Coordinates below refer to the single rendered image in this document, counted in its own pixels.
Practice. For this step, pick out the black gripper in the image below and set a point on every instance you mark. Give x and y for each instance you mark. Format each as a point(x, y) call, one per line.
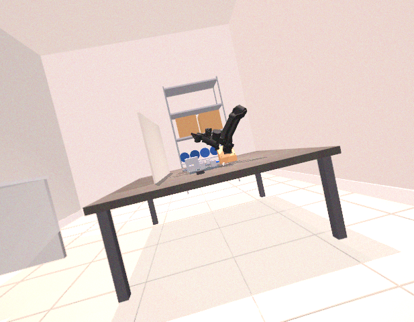
point(200, 136)

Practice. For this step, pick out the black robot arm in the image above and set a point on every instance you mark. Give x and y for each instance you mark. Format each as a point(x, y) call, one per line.
point(224, 137)

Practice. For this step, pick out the grey flat panel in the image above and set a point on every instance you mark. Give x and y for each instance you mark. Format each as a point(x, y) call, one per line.
point(154, 147)

